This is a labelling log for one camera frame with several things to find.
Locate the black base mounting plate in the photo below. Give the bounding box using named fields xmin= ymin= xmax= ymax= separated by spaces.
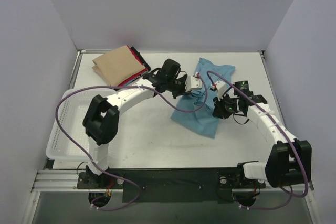
xmin=77 ymin=167 xmax=266 ymax=206

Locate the aluminium front rail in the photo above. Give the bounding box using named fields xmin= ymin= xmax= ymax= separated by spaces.
xmin=31 ymin=170 xmax=90 ymax=193

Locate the red folded t shirt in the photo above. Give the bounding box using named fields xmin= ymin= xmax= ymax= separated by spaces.
xmin=119 ymin=46 xmax=151 ymax=86

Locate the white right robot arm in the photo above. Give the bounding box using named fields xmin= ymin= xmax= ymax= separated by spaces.
xmin=211 ymin=81 xmax=312 ymax=187

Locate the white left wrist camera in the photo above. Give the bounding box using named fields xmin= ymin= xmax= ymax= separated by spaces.
xmin=185 ymin=75 xmax=203 ymax=92

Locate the beige folded t shirt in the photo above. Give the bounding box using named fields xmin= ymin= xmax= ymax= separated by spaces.
xmin=92 ymin=46 xmax=147 ymax=86

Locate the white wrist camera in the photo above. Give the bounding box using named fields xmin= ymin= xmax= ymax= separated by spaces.
xmin=185 ymin=75 xmax=203 ymax=92
xmin=210 ymin=80 xmax=228 ymax=101

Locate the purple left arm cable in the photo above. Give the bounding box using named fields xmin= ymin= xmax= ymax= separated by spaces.
xmin=55 ymin=72 xmax=209 ymax=211

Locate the black folded t shirt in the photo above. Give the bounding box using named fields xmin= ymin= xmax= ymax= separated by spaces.
xmin=113 ymin=46 xmax=151 ymax=86

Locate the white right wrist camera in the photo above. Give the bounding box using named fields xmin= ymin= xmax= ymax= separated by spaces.
xmin=210 ymin=80 xmax=228 ymax=101

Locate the light blue t shirt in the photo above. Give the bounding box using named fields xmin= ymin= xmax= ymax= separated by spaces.
xmin=171 ymin=58 xmax=236 ymax=138

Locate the white perforated plastic basket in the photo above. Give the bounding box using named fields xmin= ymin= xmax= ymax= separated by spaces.
xmin=46 ymin=89 xmax=115 ymax=161

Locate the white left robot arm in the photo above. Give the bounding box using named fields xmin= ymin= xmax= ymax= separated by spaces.
xmin=82 ymin=59 xmax=194 ymax=188

